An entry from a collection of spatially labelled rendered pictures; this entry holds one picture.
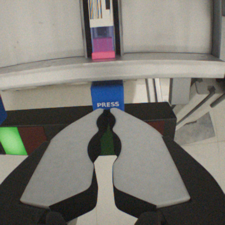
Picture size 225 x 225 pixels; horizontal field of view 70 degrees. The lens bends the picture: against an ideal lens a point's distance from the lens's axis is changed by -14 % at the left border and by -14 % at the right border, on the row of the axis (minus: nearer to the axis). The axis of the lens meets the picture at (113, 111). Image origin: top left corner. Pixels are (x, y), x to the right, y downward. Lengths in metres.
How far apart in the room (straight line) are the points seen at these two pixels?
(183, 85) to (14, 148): 0.19
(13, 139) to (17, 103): 0.84
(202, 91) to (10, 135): 0.22
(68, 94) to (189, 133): 0.62
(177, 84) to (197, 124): 0.74
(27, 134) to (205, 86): 0.20
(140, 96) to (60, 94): 0.39
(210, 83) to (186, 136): 0.66
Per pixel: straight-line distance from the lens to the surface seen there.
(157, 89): 0.56
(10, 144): 0.21
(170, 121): 0.17
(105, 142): 0.17
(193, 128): 0.90
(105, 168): 0.83
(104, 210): 0.85
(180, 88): 0.18
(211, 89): 0.24
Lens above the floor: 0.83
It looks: 73 degrees down
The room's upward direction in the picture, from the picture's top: 8 degrees counter-clockwise
